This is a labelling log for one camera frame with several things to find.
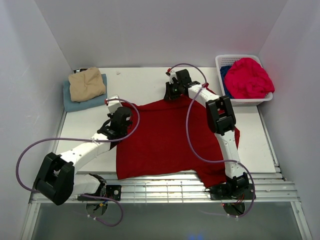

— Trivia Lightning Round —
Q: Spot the dark red t shirt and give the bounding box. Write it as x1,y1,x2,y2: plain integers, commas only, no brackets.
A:
116,96,226,188

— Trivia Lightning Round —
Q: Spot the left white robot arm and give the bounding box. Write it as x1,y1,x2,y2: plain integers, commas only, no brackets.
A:
33,106,133,206

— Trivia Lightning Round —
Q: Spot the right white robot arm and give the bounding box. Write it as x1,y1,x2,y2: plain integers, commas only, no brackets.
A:
164,68,250,199

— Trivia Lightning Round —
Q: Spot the dark blue t shirt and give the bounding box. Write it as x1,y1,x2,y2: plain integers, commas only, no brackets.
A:
220,65,232,81

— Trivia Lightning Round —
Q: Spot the white plastic basket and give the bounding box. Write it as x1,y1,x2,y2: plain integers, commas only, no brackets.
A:
215,54,273,106

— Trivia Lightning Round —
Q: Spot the folded light blue t shirt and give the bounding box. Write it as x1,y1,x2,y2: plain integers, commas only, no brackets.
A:
62,73,108,112

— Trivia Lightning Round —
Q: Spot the folded beige t shirt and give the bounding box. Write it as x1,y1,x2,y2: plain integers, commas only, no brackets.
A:
68,67,106,103

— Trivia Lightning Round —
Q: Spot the pink crumpled t shirt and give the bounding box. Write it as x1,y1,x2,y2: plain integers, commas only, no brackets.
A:
224,57,275,99

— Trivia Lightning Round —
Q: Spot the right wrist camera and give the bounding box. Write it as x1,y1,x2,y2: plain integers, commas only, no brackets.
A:
165,71,178,84

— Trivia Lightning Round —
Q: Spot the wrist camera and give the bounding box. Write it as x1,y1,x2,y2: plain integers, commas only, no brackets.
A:
104,94,122,114
165,71,178,84

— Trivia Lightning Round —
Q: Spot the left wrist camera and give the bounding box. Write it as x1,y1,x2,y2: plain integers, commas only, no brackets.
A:
104,94,122,114

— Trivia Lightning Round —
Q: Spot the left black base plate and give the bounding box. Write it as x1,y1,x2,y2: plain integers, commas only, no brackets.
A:
77,185,122,201

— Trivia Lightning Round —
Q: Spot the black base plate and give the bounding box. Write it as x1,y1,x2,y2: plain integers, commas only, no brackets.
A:
204,183,256,201
77,185,122,201

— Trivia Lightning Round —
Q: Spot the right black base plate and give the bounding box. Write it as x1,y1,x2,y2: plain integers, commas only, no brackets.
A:
204,183,256,201

